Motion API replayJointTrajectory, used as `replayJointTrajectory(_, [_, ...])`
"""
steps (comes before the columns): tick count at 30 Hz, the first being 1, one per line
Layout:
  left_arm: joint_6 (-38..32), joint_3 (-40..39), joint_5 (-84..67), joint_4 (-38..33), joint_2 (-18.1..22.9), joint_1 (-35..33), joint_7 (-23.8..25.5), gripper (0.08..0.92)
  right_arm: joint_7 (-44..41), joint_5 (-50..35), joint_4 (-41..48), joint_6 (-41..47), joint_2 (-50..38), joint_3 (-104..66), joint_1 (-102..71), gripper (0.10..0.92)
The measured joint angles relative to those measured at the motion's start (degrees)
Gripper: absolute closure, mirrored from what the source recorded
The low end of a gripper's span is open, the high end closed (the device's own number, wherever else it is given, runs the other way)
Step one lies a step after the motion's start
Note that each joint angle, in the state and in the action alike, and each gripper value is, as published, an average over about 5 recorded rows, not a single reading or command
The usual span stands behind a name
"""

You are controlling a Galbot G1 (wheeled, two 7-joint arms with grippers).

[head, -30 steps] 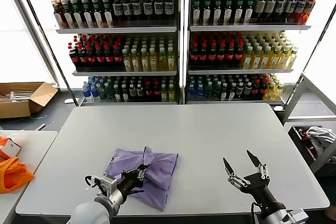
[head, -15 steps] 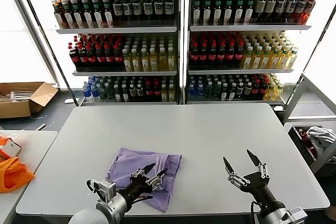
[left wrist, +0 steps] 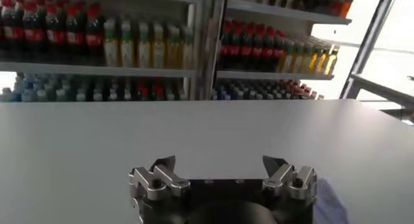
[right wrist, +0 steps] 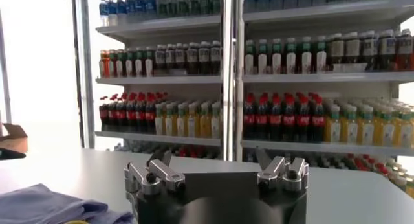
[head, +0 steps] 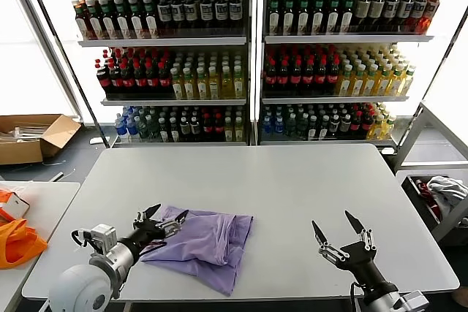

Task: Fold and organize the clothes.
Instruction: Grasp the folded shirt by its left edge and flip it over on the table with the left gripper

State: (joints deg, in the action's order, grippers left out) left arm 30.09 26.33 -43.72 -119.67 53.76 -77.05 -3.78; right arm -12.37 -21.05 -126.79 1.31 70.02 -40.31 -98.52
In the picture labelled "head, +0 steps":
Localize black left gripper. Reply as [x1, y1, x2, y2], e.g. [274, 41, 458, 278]
[127, 202, 190, 255]

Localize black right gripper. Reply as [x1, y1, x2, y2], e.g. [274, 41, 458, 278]
[311, 209, 391, 297]

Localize purple t-shirt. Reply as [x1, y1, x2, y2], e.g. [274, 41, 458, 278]
[140, 204, 256, 297]

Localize dark grey storage bin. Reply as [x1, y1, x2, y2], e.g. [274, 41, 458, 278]
[401, 175, 468, 235]

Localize dark bottle white cap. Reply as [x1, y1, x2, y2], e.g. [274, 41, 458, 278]
[179, 116, 192, 142]
[189, 116, 202, 142]
[169, 117, 181, 143]
[306, 115, 319, 141]
[339, 114, 352, 137]
[317, 115, 330, 141]
[328, 114, 341, 137]
[159, 117, 171, 143]

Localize clear bottle green label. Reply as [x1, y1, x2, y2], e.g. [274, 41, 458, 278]
[284, 113, 298, 140]
[295, 113, 309, 140]
[137, 115, 151, 142]
[148, 115, 161, 142]

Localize red crumpled garment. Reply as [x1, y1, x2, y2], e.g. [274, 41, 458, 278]
[415, 178, 443, 224]

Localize water bottle blue label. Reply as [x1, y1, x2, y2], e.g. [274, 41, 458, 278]
[115, 113, 129, 143]
[262, 115, 274, 141]
[273, 116, 285, 141]
[127, 114, 140, 143]

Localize thin grey strip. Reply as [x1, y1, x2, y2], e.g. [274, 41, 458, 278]
[49, 168, 77, 183]

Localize cola bottle red cap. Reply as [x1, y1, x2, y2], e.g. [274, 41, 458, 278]
[96, 59, 113, 98]
[134, 62, 148, 98]
[109, 63, 124, 98]
[350, 111, 363, 137]
[146, 62, 160, 98]
[121, 62, 136, 98]
[290, 58, 303, 94]
[213, 113, 225, 142]
[158, 62, 172, 98]
[326, 58, 340, 94]
[361, 110, 374, 137]
[302, 58, 316, 94]
[264, 58, 278, 94]
[202, 113, 214, 142]
[276, 58, 291, 94]
[314, 58, 328, 94]

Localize small white side table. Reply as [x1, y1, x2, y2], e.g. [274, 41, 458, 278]
[0, 181, 82, 312]

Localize grey white crumpled garment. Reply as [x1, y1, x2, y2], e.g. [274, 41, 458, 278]
[426, 175, 468, 214]

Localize yellow juice bottle green label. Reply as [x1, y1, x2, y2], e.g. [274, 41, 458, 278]
[367, 114, 385, 140]
[171, 68, 185, 100]
[375, 64, 392, 96]
[233, 117, 245, 142]
[380, 115, 398, 140]
[388, 64, 404, 96]
[350, 64, 366, 96]
[196, 66, 209, 100]
[208, 66, 221, 100]
[223, 117, 235, 142]
[336, 64, 354, 96]
[401, 65, 417, 96]
[363, 64, 380, 96]
[183, 67, 197, 100]
[233, 65, 246, 99]
[220, 66, 234, 100]

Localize orange fabric bag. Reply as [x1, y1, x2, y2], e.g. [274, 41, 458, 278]
[0, 218, 49, 270]

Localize orange and white carton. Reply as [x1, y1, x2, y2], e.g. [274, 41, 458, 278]
[0, 187, 31, 222]

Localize open brown cardboard box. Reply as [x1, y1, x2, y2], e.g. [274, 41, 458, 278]
[0, 113, 82, 166]

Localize clear plastic wrapped packets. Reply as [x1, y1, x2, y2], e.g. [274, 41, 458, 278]
[0, 126, 50, 143]

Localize grey metal shelf unit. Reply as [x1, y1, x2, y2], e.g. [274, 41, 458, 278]
[50, 0, 257, 148]
[255, 0, 436, 147]

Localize dark tea bottle green label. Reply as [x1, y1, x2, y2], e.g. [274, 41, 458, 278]
[340, 0, 355, 34]
[296, 0, 312, 35]
[143, 0, 159, 39]
[282, 0, 296, 35]
[115, 0, 131, 39]
[87, 0, 105, 40]
[129, 0, 145, 39]
[326, 0, 341, 34]
[268, 0, 282, 35]
[312, 0, 326, 34]
[101, 0, 117, 39]

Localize dark drink bottle grey label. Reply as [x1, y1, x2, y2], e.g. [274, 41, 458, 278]
[411, 0, 428, 32]
[354, 0, 371, 32]
[369, 0, 385, 32]
[228, 0, 243, 30]
[184, 0, 199, 31]
[157, 0, 173, 31]
[214, 0, 229, 30]
[397, 0, 414, 32]
[199, 0, 214, 30]
[170, 0, 186, 31]
[383, 0, 400, 32]

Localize red tea bottle white label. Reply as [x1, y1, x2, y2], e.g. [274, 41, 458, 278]
[75, 0, 90, 41]

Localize red drink bottle grey label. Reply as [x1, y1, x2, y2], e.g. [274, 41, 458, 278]
[423, 0, 442, 34]

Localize black left gripper cable loop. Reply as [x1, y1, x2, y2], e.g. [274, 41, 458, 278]
[138, 239, 168, 256]

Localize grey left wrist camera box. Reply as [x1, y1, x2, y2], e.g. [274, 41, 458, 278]
[86, 223, 118, 256]

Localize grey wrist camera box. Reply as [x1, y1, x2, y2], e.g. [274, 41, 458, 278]
[393, 289, 431, 312]
[86, 223, 118, 256]

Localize long black right arm cable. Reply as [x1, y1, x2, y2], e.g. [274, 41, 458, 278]
[349, 281, 366, 312]

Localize black left camera cable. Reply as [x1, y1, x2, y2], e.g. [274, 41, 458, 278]
[71, 229, 92, 251]

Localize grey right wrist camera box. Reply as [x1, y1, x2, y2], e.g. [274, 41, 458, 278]
[393, 289, 431, 312]

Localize grey metal cart frame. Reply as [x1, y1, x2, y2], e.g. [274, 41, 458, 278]
[396, 102, 468, 246]

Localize slanted grey frame post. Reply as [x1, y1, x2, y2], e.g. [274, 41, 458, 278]
[396, 8, 468, 152]
[7, 0, 110, 148]

